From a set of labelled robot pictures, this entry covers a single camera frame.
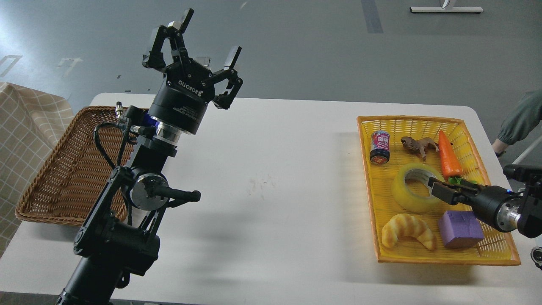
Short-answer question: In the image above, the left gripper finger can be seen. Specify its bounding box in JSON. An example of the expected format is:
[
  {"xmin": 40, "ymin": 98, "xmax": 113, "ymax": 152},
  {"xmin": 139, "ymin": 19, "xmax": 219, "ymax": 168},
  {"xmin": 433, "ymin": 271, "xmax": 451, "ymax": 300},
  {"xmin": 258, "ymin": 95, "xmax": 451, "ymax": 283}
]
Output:
[
  {"xmin": 203, "ymin": 45, "xmax": 244, "ymax": 111},
  {"xmin": 142, "ymin": 8, "xmax": 195, "ymax": 72}
]

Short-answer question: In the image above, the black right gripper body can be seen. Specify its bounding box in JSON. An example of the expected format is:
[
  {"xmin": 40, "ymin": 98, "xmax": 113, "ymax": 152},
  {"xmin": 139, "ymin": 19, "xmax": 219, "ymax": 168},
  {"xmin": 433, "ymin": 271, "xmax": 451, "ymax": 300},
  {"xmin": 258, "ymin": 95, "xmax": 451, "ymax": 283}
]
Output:
[{"xmin": 459, "ymin": 185, "xmax": 522, "ymax": 233}]

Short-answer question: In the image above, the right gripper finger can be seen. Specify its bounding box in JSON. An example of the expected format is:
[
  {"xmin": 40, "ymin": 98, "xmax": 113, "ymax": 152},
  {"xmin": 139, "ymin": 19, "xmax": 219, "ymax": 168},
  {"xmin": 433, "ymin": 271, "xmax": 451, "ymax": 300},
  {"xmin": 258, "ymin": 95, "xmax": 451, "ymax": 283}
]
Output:
[
  {"xmin": 428, "ymin": 177, "xmax": 481, "ymax": 193},
  {"xmin": 431, "ymin": 186, "xmax": 470, "ymax": 206}
]

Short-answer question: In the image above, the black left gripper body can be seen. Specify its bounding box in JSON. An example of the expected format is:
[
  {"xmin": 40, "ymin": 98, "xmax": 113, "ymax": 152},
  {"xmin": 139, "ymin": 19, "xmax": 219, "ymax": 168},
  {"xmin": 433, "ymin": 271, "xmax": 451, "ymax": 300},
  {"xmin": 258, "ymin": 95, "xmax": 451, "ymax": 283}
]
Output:
[{"xmin": 148, "ymin": 58, "xmax": 211, "ymax": 134}]

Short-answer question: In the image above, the yellow tape roll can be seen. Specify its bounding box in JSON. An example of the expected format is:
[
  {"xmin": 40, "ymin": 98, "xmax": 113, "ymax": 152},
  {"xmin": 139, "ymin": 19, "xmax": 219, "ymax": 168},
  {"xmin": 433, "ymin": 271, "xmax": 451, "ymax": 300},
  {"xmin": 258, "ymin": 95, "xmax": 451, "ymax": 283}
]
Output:
[{"xmin": 391, "ymin": 163, "xmax": 444, "ymax": 213}]

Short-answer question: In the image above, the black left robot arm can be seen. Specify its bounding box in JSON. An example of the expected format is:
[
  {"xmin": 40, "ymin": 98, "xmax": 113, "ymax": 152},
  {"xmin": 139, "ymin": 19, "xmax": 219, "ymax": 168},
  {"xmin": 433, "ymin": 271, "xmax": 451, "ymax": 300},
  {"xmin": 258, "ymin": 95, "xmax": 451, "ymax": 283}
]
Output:
[{"xmin": 56, "ymin": 8, "xmax": 243, "ymax": 305}]

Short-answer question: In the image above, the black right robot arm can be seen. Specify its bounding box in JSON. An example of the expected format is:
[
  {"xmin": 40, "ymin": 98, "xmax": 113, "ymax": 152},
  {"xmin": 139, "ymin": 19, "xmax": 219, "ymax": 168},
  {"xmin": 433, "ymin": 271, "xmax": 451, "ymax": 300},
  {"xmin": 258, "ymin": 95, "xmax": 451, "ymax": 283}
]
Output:
[{"xmin": 427, "ymin": 164, "xmax": 542, "ymax": 238}]

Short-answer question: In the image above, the orange toy carrot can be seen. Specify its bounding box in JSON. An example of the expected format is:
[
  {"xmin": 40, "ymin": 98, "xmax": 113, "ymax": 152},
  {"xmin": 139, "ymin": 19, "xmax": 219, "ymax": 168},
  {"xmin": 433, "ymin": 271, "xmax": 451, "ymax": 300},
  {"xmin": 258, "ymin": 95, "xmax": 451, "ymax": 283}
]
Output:
[{"xmin": 439, "ymin": 130, "xmax": 479, "ymax": 184}]

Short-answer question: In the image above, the purple block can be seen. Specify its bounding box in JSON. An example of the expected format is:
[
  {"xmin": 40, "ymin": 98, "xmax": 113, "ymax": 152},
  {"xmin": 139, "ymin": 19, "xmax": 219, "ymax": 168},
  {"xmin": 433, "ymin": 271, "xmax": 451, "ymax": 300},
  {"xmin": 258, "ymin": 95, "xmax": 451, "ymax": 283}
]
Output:
[{"xmin": 437, "ymin": 211, "xmax": 484, "ymax": 249}]

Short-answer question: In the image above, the toy croissant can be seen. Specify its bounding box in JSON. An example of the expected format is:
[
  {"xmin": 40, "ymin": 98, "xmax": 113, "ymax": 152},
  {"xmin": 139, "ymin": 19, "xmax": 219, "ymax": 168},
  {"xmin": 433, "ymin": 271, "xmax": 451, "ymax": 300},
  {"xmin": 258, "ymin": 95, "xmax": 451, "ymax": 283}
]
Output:
[{"xmin": 381, "ymin": 213, "xmax": 436, "ymax": 250}]

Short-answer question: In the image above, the brown toy animal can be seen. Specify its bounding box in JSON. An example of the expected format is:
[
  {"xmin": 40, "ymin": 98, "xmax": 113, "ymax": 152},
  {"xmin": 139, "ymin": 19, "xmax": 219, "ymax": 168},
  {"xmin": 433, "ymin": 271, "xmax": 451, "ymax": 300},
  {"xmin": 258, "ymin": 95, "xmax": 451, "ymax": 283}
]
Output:
[{"xmin": 400, "ymin": 136, "xmax": 440, "ymax": 161}]

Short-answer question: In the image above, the yellow plastic basket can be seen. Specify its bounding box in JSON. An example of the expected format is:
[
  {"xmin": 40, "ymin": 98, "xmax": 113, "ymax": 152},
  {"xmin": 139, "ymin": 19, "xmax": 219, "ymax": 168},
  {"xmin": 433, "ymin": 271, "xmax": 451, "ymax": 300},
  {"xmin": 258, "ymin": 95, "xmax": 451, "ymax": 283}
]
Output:
[{"xmin": 357, "ymin": 115, "xmax": 521, "ymax": 266}]

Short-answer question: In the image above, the small drink can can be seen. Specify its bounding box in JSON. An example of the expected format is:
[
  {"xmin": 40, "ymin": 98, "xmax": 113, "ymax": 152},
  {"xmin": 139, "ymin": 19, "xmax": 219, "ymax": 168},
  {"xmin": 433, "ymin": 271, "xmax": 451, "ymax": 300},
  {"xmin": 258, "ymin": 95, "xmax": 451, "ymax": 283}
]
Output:
[{"xmin": 369, "ymin": 130, "xmax": 390, "ymax": 165}]

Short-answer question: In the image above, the person in green sleeve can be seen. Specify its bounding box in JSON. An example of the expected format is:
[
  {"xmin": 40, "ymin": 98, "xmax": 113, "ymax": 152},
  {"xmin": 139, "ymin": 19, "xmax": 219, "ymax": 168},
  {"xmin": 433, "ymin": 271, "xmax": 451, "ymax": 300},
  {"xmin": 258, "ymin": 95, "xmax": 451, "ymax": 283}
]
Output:
[{"xmin": 492, "ymin": 89, "xmax": 542, "ymax": 158}]

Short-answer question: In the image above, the beige checkered cloth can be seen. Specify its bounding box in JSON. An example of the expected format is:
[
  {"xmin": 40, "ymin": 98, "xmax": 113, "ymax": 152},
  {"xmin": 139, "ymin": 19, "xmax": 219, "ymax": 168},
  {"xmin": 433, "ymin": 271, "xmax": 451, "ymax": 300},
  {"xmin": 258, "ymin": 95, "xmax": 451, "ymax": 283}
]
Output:
[{"xmin": 0, "ymin": 82, "xmax": 74, "ymax": 254}]

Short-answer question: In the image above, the brown wicker basket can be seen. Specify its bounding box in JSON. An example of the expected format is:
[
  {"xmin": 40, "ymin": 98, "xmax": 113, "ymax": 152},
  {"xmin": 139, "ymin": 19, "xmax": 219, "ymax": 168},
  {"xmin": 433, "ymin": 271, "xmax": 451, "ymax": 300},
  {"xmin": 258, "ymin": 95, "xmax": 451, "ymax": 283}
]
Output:
[{"xmin": 15, "ymin": 105, "xmax": 149, "ymax": 225}]

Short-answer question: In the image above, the white stand base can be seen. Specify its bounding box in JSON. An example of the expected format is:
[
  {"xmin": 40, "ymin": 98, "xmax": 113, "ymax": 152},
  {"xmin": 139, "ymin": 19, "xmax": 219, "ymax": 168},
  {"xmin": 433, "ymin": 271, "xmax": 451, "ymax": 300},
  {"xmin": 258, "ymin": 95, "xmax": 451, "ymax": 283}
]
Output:
[{"xmin": 409, "ymin": 6, "xmax": 484, "ymax": 14}]

